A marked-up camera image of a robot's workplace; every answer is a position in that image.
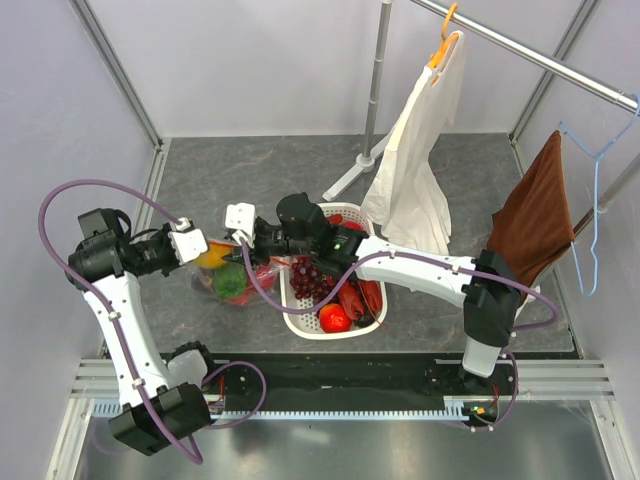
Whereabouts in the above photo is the clear zip top bag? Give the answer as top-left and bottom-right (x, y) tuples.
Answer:
(189, 240), (261, 307)

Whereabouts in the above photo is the green bell pepper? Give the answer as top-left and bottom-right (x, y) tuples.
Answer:
(214, 263), (247, 300)

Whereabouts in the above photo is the yellow green mango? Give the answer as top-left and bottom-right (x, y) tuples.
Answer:
(194, 241), (234, 270)

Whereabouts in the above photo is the red apple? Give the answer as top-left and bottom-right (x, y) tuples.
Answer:
(229, 266), (278, 307)

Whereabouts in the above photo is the dark red onion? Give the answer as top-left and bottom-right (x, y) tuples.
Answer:
(191, 276), (215, 296)

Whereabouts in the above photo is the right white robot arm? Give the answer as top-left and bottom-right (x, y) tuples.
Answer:
(224, 193), (520, 394)

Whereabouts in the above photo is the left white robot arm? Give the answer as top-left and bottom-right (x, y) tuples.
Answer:
(67, 208), (220, 456)

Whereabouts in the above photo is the dark grape bunch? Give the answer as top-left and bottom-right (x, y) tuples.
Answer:
(289, 256), (336, 303)

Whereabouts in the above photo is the white plastic basket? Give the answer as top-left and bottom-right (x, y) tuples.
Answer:
(278, 201), (390, 341)

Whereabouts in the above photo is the red tomato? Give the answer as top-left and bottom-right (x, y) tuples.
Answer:
(318, 303), (352, 334)

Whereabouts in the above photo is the red crayfish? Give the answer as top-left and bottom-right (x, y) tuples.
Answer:
(327, 212), (389, 331)

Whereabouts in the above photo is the metal clothes rack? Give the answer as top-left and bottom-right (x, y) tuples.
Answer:
(322, 0), (640, 226)

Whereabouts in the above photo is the white hanging shirt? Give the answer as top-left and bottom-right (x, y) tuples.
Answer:
(361, 31), (466, 255)

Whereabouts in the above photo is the brown hanging towel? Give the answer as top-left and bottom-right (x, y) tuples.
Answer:
(487, 131), (575, 287)

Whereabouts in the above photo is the orange clothes hanger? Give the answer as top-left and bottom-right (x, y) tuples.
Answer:
(427, 2), (458, 70)

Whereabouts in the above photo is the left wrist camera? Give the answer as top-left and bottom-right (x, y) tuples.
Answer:
(168, 217), (209, 265)

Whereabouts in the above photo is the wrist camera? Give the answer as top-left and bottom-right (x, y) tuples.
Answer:
(168, 217), (209, 265)
(224, 203), (256, 248)

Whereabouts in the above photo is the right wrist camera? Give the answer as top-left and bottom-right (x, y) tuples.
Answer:
(224, 203), (256, 248)

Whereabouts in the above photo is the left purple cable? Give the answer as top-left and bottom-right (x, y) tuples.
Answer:
(38, 179), (269, 465)

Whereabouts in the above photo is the purple cable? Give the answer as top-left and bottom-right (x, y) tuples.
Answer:
(38, 179), (269, 465)
(239, 237), (560, 434)

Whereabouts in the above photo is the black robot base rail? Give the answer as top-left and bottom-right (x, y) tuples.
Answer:
(203, 353), (516, 413)

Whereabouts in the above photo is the white slotted cable duct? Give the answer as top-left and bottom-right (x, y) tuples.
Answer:
(91, 399), (469, 422)

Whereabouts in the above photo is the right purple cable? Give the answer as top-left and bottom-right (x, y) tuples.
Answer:
(239, 237), (560, 434)

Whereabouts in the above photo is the blue wire hanger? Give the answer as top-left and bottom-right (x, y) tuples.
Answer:
(558, 93), (639, 298)

